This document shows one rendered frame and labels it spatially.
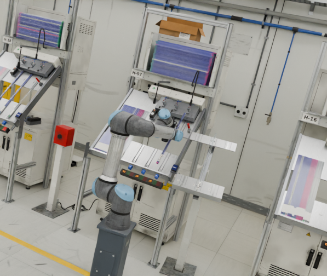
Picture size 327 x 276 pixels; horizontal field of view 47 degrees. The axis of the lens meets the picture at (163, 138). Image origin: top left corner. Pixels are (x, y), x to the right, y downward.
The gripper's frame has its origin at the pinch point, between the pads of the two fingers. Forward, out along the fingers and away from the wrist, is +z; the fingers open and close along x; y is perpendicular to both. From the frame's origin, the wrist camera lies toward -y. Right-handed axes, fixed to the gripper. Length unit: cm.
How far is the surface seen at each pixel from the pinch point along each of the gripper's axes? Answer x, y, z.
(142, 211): 17, -52, 56
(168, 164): -3.3, -18.3, 8.1
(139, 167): 15.7, -28.9, 5.7
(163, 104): 22.0, 29.3, 12.6
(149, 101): 38, 33, 21
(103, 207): 54, -60, 62
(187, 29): 32, 106, 15
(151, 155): 12.0, -15.9, 8.5
